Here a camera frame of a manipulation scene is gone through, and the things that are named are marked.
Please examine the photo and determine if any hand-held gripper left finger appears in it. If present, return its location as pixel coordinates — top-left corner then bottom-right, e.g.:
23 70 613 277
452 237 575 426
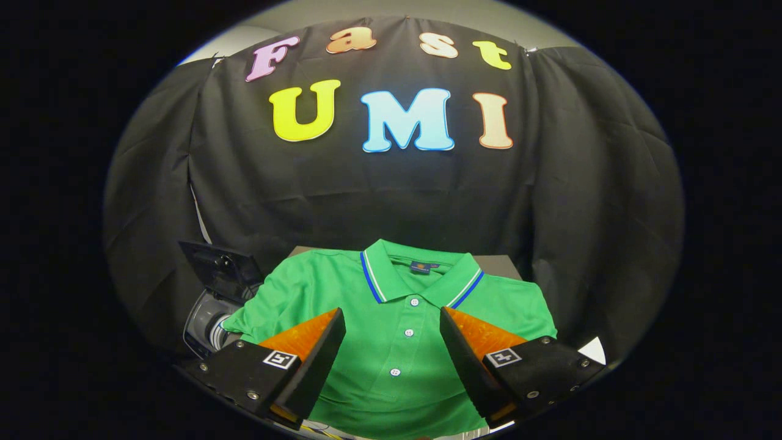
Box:
195 307 347 430

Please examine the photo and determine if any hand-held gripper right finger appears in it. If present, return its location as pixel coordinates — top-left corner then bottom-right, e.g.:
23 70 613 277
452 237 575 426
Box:
439 306 607 428

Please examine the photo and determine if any green polo shirt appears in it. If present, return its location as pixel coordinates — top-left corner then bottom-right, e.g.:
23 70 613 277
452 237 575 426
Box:
221 238 558 440

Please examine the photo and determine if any black backdrop cloth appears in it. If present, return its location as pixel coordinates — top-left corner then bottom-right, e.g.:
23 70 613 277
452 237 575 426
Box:
103 15 685 367

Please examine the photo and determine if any beige cabinet with dark frame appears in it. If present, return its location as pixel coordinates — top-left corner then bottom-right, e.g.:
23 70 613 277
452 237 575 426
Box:
288 246 524 282

